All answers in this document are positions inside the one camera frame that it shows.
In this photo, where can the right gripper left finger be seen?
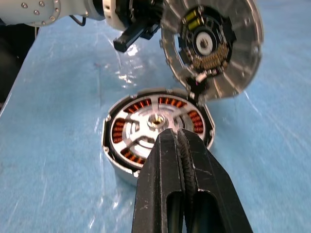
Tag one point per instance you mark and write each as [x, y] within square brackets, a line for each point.
[155, 182]

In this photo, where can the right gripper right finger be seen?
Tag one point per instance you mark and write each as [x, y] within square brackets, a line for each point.
[213, 182]

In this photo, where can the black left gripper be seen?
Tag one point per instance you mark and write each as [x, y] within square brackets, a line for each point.
[143, 11]

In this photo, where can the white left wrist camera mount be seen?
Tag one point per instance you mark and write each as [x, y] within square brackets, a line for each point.
[113, 17]

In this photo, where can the silver motor cover circuit board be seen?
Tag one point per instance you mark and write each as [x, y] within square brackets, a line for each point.
[243, 60]

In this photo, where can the silver motor base copper windings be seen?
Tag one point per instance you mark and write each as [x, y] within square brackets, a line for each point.
[131, 126]

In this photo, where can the blue plastic table cover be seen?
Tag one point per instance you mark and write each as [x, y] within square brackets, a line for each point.
[48, 170]

